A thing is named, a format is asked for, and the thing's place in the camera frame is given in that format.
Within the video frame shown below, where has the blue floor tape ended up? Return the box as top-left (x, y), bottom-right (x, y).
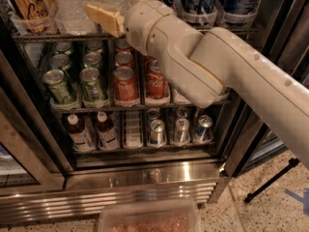
top-left (285, 188), bottom-right (309, 216)

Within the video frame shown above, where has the blue silver can back middle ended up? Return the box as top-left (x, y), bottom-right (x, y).
top-left (176, 107), bottom-right (189, 119)

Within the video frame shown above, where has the brown tea bottle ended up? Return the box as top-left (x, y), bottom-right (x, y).
top-left (96, 112), bottom-right (119, 151)
top-left (68, 114), bottom-right (95, 152)

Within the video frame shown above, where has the blue silver can front middle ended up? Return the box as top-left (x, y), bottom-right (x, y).
top-left (174, 118), bottom-right (189, 143)

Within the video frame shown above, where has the blue silver can front left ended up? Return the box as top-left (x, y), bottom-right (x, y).
top-left (150, 119), bottom-right (165, 145)

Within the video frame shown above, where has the red Coca-Cola can front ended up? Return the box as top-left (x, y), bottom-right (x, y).
top-left (147, 60), bottom-right (167, 100)

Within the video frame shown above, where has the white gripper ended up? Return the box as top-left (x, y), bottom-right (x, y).
top-left (84, 0), bottom-right (175, 55)

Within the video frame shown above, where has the blue silver can front right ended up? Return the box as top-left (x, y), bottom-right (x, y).
top-left (194, 115), bottom-right (212, 141)

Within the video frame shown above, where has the stainless steel fridge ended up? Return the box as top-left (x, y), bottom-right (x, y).
top-left (0, 0), bottom-right (309, 225)

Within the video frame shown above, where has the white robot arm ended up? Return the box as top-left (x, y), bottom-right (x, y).
top-left (84, 0), bottom-right (309, 168)

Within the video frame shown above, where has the clear plastic bin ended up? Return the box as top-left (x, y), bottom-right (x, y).
top-left (98, 198), bottom-right (203, 232)

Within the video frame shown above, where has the blue Pepsi bottle middle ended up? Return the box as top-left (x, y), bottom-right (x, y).
top-left (181, 0), bottom-right (216, 25)

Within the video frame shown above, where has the green can front left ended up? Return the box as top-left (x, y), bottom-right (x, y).
top-left (43, 70), bottom-right (76, 105)

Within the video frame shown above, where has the red Coca-Cola can middle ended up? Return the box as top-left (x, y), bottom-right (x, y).
top-left (144, 55), bottom-right (155, 65)

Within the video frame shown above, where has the empty white bottom tray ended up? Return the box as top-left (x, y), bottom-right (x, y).
top-left (123, 110), bottom-right (143, 149)

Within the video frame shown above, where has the green can back left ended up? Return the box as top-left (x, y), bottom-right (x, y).
top-left (54, 42), bottom-right (74, 56)

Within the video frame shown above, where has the blue silver can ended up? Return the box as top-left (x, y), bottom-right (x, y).
top-left (150, 119), bottom-right (165, 145)
top-left (176, 107), bottom-right (189, 119)
top-left (147, 108), bottom-right (161, 122)
top-left (194, 115), bottom-right (212, 141)
top-left (174, 118), bottom-right (189, 143)

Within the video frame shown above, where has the green can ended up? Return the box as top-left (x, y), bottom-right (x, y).
top-left (49, 54), bottom-right (77, 84)
top-left (43, 70), bottom-right (76, 105)
top-left (83, 52), bottom-right (102, 71)
top-left (85, 41), bottom-right (105, 54)
top-left (79, 68), bottom-right (107, 102)
top-left (54, 42), bottom-right (74, 56)

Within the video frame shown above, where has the blue silver can back left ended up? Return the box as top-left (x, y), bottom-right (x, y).
top-left (147, 108), bottom-right (161, 122)

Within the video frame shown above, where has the black tripod leg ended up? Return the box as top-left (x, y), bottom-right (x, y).
top-left (244, 158), bottom-right (300, 203)

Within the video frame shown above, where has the brown tea bottle right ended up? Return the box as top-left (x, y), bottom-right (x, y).
top-left (96, 112), bottom-right (119, 151)

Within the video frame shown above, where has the green can middle left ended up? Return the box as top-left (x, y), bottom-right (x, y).
top-left (49, 54), bottom-right (77, 84)

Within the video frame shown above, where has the red coca-cola can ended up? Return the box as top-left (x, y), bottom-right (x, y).
top-left (144, 55), bottom-right (155, 65)
top-left (147, 60), bottom-right (167, 100)

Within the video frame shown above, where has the brown tea bottle left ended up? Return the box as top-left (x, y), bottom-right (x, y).
top-left (68, 114), bottom-right (95, 152)

